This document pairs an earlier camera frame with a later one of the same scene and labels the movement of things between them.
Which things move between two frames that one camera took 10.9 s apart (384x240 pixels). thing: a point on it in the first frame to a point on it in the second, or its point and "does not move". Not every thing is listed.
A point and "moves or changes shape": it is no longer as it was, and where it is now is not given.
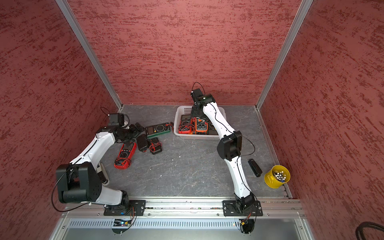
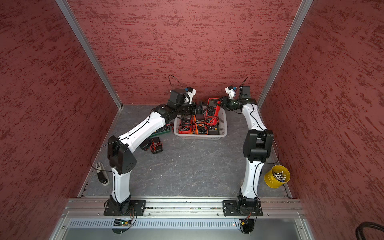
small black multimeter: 155,146 does not move
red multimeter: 186,125 does not move
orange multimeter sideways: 201,124 moves or changes shape
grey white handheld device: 102,174 does not move
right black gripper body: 198,112 to 231,103
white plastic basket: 187,110 does not move
